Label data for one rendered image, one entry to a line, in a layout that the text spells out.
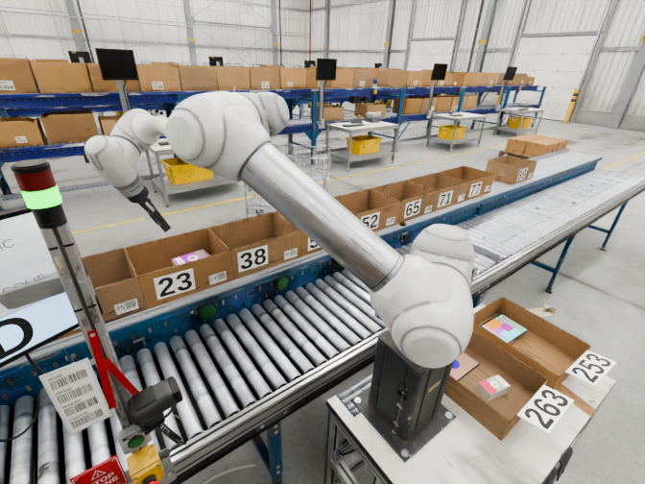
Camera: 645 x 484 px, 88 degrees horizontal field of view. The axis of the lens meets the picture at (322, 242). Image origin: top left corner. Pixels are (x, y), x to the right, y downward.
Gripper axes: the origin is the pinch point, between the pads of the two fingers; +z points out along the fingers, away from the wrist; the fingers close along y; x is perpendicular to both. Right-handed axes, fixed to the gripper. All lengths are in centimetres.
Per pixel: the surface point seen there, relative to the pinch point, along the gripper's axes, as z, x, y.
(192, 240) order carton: 34.3, 7.3, -10.6
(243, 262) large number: 32.4, 15.7, 20.9
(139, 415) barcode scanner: -20, -37, 66
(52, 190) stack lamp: -65, -15, 45
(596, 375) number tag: 26, 68, 159
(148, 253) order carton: 27.1, -11.9, -15.6
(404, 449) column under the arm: 17, 2, 120
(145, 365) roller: 27, -41, 30
